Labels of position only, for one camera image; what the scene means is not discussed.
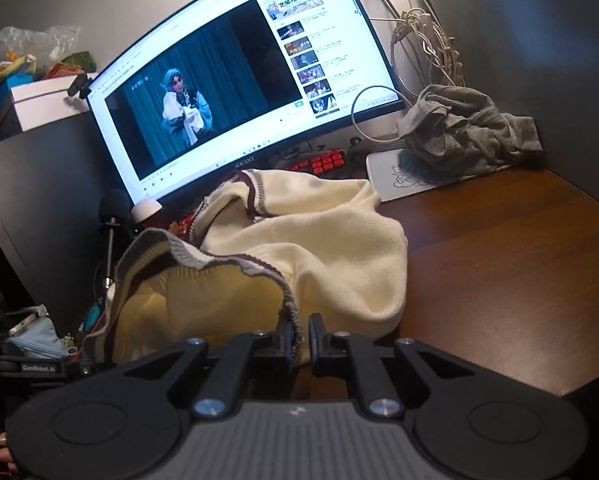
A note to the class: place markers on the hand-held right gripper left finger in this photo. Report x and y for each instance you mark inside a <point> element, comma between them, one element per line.
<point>284,342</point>

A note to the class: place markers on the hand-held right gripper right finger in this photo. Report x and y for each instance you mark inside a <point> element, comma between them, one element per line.
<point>319,347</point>

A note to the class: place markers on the cream knit vest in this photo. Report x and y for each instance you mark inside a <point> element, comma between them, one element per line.
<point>329,260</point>

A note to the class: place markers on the blue face mask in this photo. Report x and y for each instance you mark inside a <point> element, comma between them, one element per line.
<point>34,340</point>

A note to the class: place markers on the teal plastic item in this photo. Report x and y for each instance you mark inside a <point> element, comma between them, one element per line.
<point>91,315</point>

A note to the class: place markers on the dark red box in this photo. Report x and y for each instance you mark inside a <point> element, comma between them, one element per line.
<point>154,224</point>

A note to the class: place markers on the black microphone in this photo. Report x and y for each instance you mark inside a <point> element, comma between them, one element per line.
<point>113,205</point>

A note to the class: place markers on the white mouse pad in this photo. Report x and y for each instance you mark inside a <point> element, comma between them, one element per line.
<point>384,175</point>

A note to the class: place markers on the red backlit keyboard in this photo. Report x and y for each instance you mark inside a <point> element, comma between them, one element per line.
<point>324,162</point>

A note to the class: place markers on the white dome lamp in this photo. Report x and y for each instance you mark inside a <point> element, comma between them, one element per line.
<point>147,208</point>

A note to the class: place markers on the grey crumpled garment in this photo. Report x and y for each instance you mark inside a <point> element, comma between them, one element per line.
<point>459,130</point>

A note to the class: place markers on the white cardboard box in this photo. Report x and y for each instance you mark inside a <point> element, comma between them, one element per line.
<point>44,105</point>

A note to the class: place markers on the teal box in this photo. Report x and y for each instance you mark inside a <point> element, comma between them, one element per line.
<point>14,84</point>

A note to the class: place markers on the black webcam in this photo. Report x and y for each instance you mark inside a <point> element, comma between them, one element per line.
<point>79,85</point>

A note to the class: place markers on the curved computer monitor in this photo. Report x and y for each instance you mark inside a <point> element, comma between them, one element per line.
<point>229,60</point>

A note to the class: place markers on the yellow green snack pack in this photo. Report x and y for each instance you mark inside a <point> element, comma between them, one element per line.
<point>9,67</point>

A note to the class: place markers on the green orange box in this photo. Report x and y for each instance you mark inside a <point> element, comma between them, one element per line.
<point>74,62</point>

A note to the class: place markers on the clear plastic bag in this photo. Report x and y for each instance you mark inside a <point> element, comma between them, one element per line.
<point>14,40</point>

